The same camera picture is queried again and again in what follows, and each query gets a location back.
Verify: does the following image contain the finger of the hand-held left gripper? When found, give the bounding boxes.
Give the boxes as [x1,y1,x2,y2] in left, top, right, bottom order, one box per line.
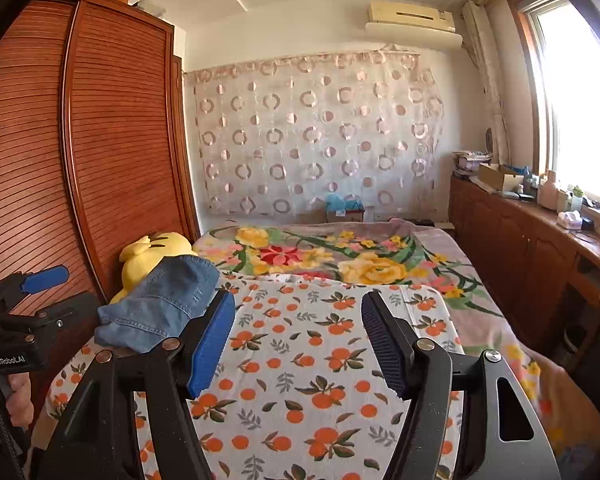
[20,266,70,296]
[30,291,101,343]

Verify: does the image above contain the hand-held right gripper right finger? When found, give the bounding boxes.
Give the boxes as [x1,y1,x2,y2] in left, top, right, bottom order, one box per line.
[361,290,561,480]

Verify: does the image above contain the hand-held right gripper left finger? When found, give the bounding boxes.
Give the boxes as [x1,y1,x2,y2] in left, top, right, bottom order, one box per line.
[37,290,236,480]

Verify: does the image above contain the blue denim pants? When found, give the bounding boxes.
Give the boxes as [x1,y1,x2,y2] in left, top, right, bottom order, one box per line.
[96,254,221,353]

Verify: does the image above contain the person's left hand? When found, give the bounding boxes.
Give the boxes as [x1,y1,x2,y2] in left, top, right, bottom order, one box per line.
[2,374,33,428]

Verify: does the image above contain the orange fruit print bedsheet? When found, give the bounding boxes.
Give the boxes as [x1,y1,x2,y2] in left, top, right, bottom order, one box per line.
[45,280,466,480]

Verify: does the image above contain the floral blanket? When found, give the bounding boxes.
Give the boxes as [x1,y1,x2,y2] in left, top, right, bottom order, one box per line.
[197,217,600,462]

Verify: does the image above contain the yellow plush toy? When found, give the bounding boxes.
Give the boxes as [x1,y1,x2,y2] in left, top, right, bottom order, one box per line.
[111,231,199,304]

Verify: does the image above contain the cardboard box with label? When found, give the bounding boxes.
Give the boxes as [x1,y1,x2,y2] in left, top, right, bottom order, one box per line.
[326,205,367,224]

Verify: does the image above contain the wooden slatted wardrobe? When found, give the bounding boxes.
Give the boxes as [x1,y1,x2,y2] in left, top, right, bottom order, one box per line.
[0,0,202,413]

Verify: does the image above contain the long wooden cabinet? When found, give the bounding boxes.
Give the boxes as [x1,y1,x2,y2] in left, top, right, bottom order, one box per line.
[449,172,600,383]

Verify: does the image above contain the stack of papers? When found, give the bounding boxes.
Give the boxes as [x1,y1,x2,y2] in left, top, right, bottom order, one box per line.
[452,150,492,177]

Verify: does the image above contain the open cardboard box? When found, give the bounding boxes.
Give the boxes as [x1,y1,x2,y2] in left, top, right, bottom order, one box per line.
[477,162,524,193]

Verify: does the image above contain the sheer circle pattern curtain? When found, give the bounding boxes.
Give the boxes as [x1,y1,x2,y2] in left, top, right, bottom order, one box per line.
[181,50,447,219]

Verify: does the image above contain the pink plastic container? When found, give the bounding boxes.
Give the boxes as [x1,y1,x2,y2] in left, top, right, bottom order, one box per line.
[537,170,562,211]

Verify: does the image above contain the cream window drape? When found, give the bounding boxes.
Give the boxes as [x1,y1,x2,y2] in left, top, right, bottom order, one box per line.
[461,0,512,167]

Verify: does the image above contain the window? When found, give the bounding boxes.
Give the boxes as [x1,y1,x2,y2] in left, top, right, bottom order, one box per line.
[510,0,600,212]

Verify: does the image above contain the black braided cable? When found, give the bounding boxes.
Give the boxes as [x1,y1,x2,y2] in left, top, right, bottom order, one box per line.
[0,360,27,480]

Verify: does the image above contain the wall air conditioner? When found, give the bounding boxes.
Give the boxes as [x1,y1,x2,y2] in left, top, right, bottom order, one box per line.
[364,1,464,52]

